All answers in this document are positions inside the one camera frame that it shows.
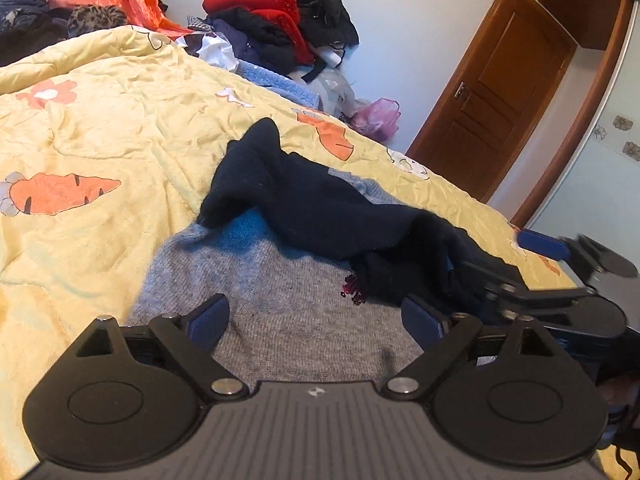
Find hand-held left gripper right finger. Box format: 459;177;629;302
384;295;553;401

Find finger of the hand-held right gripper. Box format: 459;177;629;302
516;229;608;288
457;259;601;322

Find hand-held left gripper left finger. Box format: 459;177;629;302
74;293;249;402

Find grey and navy sweater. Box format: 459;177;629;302
125;117;526;386

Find black clothes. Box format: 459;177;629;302
255;0;361;68

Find wardrobe with flower decor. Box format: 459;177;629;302
510;0;640;261

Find brown wooden door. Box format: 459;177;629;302
406;0;578;204

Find yellow carrot-print blanket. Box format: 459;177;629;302
0;25;576;480

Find pink plastic bag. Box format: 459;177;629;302
350;98;402;143

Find brown wooden cabinet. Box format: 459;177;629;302
537;0;640;51

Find light blue towel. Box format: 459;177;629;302
235;59;321;111

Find clear plastic bag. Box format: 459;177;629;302
300;67;358;121

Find white and navy printed cloth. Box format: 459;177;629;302
172;30;241;72

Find navy garment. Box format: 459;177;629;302
205;7;296;68

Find red garment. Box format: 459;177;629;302
202;0;313;66

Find leopard-print cloth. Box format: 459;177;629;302
67;5;128;38

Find dark blue jacket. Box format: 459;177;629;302
0;0;71;66

